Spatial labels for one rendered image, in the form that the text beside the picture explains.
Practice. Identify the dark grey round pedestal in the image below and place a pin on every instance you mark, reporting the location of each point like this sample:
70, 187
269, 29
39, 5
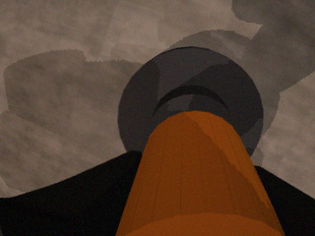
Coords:
187, 79

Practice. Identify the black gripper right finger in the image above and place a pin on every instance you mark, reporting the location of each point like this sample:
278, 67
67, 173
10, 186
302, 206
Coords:
294, 209

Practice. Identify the orange knob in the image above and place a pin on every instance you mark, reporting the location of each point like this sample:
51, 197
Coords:
196, 179

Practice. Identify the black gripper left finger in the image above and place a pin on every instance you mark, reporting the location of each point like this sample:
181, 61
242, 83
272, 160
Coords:
88, 204

